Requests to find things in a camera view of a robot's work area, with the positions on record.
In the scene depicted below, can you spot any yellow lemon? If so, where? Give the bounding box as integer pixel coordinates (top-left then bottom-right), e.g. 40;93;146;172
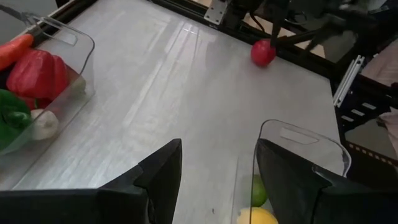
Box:
236;207;279;224

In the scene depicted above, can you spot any clear plastic bin with handles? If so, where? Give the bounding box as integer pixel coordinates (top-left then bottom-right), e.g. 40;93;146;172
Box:
0;12;96;191

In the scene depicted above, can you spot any wooden table base board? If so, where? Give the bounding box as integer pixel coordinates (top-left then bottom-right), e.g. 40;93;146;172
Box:
360;39;398;88

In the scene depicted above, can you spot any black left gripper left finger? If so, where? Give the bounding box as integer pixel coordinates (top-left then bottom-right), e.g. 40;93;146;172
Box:
0;138;183;224

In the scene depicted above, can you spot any silver mounting plate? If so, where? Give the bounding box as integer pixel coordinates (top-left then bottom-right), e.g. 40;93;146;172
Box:
203;0;231;26

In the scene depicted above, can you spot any orange carrot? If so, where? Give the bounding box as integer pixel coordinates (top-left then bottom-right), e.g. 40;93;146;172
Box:
0;33;35;72

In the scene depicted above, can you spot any white garlic bulb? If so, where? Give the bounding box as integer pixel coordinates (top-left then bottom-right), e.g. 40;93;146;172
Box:
30;108;60;141

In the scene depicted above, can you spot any red bell pepper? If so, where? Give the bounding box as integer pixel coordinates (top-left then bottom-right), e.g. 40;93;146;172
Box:
6;48;80;102

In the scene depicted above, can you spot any bright red apple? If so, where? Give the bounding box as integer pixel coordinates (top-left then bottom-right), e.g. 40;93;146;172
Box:
250;39;277;68

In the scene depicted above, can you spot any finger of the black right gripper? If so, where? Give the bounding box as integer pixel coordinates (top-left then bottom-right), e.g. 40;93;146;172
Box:
306;20;346;53
269;0;283;48

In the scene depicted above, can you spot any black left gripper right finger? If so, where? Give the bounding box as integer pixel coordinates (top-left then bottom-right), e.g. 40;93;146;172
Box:
256;138;398;224

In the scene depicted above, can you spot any green bell pepper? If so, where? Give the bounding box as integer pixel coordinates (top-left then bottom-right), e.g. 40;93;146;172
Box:
0;88;33;153

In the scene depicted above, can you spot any silver aluminium extrusion bar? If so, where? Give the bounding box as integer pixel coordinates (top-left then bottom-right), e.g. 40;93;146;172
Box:
332;55;366;108

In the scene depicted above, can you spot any large clear plastic bin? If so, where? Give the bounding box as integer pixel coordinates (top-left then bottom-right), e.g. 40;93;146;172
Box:
231;119;353;224

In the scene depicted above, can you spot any green lime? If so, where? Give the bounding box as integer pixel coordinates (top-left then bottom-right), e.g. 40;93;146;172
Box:
251;174;269;208

